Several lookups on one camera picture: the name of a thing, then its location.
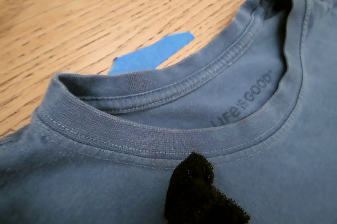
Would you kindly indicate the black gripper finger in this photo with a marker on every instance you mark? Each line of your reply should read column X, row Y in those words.
column 194, row 197

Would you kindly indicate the blue T-shirt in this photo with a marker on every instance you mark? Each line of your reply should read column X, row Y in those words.
column 263, row 181

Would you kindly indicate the blue masking tape piece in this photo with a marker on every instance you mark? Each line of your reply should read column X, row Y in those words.
column 152, row 52

